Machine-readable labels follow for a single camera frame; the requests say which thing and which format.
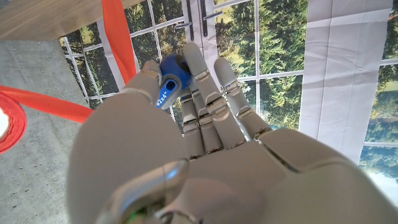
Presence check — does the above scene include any blue black handled screwdriver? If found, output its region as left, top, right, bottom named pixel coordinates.
left=155, top=53, right=193, bottom=110

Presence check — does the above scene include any printed window forest backdrop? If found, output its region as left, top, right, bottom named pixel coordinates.
left=58, top=0, right=398, bottom=207

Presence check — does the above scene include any orange satin ribbon roll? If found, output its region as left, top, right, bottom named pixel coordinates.
left=0, top=0, right=138, bottom=155

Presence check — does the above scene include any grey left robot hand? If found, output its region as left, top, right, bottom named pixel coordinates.
left=66, top=42, right=398, bottom=224

